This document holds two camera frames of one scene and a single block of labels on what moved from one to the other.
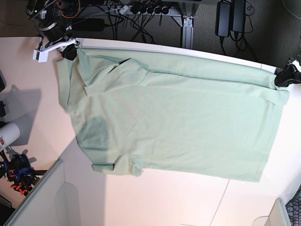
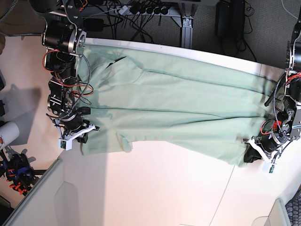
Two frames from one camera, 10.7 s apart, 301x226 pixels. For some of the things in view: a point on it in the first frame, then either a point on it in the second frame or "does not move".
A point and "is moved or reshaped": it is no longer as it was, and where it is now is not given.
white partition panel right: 278,216 does not move
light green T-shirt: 152,113 is moved or reshaped
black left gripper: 69,52 -> 77,123
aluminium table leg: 187,32 does not move
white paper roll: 9,133 does not move
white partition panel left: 72,193 does not move
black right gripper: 289,74 -> 266,142
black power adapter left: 223,19 does not move
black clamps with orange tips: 20,173 does not move
